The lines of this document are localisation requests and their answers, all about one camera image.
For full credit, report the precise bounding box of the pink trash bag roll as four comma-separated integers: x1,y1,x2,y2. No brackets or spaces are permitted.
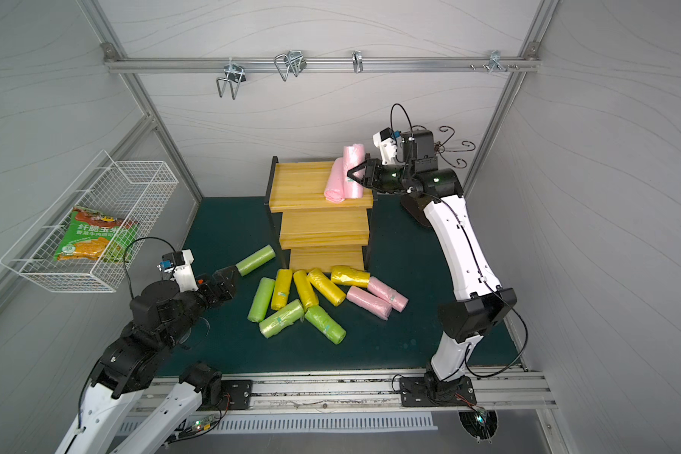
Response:
367,276,409,312
342,144,365,200
346,286,393,321
323,158,345,204

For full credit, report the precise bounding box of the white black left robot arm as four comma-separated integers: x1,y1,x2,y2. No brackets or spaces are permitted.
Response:
57,266,240,453

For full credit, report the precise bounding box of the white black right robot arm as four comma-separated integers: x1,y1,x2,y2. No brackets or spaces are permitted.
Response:
346,128,516,403

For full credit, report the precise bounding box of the green trash bag roll far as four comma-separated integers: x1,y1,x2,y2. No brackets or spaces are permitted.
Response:
236,245,276,276

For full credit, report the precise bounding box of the green trash bag roll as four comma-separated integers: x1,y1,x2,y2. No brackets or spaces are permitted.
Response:
236,245,276,276
305,306,346,345
258,299,305,339
247,277,275,323

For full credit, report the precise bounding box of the green trash bag roll left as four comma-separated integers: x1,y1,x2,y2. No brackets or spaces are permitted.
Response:
247,277,275,323

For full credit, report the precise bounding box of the yellow trash bag roll left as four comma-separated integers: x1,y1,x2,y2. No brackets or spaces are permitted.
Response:
271,269,293,311

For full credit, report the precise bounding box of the yellow trash bag roll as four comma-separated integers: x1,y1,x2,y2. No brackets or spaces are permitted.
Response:
293,270,319,311
330,265,371,289
308,269,346,306
271,269,293,311

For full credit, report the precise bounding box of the three-tier wooden shelf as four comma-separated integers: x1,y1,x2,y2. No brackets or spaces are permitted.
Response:
264,156,376,272

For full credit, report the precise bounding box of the green trash bag roll middle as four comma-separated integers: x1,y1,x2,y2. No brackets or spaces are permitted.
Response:
258,299,305,339

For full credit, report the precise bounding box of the yellow trash bag roll right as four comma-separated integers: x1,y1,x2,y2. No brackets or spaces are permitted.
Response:
330,265,371,289

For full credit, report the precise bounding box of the green trash bag roll right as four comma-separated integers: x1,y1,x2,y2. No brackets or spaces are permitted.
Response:
305,306,346,345

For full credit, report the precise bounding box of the black metal jewelry stand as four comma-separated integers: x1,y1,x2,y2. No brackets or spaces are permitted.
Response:
399,124,478,228

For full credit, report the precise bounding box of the small metal hook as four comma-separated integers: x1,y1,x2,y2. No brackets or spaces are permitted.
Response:
351,50,363,74

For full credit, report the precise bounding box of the green snack bag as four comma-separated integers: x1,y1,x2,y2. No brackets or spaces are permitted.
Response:
54,206,139,263

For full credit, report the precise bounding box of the metal double hook middle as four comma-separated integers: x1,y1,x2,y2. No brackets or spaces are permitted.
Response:
274,50,308,81

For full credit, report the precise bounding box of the metal double hook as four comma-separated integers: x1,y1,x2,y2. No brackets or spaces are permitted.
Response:
274,50,308,81
216,62,247,100

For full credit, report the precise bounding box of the metal hook right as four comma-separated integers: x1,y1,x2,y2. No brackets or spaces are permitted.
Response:
469,50,518,74

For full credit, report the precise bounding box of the metal double hook left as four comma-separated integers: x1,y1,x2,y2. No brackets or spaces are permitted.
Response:
216,62,247,100

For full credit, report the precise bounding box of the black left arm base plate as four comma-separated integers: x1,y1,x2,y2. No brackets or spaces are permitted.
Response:
199,379,253,412

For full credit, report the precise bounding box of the aluminium top rail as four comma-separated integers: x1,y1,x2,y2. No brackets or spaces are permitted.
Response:
104,45,542,75

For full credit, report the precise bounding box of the white wire basket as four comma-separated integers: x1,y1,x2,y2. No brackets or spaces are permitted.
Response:
0,151,178,293

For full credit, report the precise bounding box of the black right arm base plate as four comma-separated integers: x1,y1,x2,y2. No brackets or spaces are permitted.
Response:
393,372,477,408

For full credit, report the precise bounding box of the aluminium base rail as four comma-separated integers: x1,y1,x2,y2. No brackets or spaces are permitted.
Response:
141,368,557,415

